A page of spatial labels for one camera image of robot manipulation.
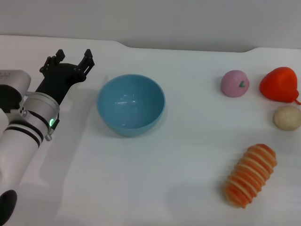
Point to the orange striped bread loaf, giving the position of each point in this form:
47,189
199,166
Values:
250,176

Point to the beige round bun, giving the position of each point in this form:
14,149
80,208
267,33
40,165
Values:
287,117

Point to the blue bowl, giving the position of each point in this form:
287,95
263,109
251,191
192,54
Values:
130,106

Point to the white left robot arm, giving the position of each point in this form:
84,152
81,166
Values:
16,150

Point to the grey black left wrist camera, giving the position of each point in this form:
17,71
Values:
11,87

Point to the pink peach toy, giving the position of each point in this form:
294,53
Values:
234,83

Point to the red pepper toy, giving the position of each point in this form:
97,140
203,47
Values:
278,84

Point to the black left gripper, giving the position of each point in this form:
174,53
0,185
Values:
58,77

